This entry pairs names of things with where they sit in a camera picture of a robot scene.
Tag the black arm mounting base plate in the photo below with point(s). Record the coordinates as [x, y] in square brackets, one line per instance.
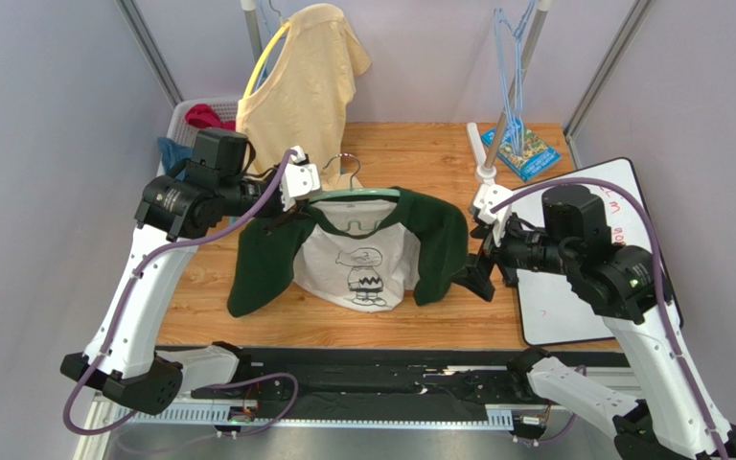
[377, 385]

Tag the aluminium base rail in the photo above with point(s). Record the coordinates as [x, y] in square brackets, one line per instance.
[236, 419]

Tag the cream yellow t-shirt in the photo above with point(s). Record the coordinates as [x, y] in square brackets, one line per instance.
[303, 101]

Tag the blue wire hanger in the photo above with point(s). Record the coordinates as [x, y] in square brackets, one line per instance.
[509, 38]

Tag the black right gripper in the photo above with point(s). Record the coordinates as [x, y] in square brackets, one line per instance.
[492, 256]

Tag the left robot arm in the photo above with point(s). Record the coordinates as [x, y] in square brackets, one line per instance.
[174, 216]

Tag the blue garment in basket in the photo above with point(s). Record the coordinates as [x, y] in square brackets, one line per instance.
[173, 156]

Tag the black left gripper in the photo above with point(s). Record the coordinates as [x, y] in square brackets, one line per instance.
[281, 217]

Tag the green and white t-shirt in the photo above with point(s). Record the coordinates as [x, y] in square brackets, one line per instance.
[360, 254]

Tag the aluminium frame post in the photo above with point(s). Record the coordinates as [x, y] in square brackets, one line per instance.
[143, 35]
[621, 42]

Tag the yellow plastic hanger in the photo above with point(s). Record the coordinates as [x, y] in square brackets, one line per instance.
[260, 65]

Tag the aluminium frame post left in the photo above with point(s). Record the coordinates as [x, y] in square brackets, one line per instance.
[143, 35]

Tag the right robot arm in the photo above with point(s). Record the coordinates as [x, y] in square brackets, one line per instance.
[674, 418]

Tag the white plastic laundry basket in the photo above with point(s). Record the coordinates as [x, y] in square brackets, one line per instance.
[180, 132]

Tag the white clothes rack base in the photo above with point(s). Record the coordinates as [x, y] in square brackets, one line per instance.
[485, 175]

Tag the red garment in basket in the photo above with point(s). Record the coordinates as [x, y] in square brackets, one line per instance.
[203, 116]

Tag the green plastic hanger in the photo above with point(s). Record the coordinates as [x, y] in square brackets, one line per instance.
[360, 194]

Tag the aluminium frame post right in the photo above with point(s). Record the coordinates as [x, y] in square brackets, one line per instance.
[621, 42]

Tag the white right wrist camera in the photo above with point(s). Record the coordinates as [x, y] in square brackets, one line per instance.
[490, 224]

